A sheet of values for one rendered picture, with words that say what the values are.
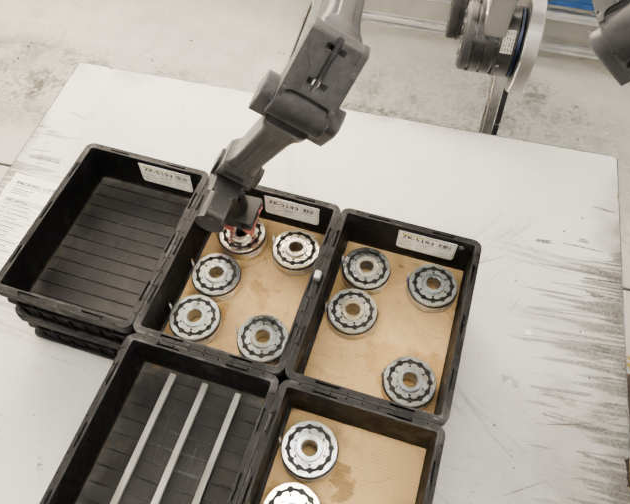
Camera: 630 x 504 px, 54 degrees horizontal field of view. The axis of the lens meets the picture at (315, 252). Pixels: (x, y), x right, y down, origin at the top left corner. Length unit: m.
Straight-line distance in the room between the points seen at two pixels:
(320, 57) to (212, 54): 2.40
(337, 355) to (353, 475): 0.23
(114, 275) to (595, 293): 1.11
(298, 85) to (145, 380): 0.72
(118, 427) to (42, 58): 2.35
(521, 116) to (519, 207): 1.31
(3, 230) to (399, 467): 1.12
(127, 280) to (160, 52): 1.95
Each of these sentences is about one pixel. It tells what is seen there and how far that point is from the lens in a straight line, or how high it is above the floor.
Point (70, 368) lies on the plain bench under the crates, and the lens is 1.47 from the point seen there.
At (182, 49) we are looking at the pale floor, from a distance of 3.18.
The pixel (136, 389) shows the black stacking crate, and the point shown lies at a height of 0.83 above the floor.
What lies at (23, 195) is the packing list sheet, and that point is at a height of 0.70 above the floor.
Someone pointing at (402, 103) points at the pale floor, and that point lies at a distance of 2.89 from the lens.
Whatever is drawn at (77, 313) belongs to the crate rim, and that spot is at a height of 0.93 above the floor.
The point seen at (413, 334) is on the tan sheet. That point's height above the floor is 0.83.
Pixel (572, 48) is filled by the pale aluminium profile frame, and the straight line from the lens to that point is 3.17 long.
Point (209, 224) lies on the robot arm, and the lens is 1.16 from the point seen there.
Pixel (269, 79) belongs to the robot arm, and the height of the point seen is 1.47.
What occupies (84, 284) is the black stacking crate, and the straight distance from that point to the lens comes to 1.40.
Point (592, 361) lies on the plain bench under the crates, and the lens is 1.52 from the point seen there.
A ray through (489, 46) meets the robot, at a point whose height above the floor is 1.16.
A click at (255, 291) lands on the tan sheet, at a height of 0.83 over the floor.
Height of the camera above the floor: 1.97
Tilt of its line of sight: 57 degrees down
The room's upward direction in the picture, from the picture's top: 1 degrees clockwise
